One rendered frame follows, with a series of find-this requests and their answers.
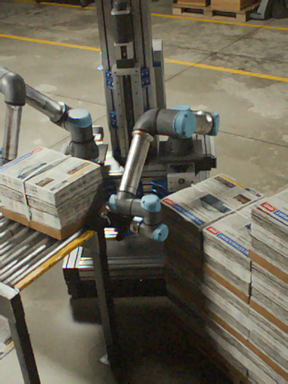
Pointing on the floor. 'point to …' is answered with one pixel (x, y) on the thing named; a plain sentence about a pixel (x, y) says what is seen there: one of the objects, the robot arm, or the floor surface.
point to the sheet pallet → (242, 7)
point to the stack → (214, 248)
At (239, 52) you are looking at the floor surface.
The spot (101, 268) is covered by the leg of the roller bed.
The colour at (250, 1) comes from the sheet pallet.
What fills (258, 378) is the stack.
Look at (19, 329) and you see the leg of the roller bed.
